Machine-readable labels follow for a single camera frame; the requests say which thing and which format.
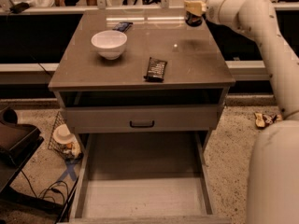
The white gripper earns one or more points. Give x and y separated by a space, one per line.
217 8

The blue pepsi can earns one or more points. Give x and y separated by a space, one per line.
193 17

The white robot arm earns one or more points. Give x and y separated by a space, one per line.
273 184

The grey drawer cabinet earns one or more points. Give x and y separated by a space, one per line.
196 73

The open grey middle drawer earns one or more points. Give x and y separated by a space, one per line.
144 178

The dark chocolate bar wrapper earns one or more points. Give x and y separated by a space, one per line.
156 70

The blue snack bar wrapper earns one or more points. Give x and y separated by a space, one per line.
122 26

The white ceramic bowl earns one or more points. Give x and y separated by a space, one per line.
110 44

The brown snack bag on floor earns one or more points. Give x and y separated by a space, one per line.
263 120

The black device on ledge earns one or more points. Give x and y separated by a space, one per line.
19 8

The white cup in basket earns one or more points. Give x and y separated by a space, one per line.
62 135

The black tray on stand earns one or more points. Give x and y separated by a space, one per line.
18 143

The closed grey drawer black handle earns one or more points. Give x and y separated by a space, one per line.
141 119

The wire basket with items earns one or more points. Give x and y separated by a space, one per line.
71 151

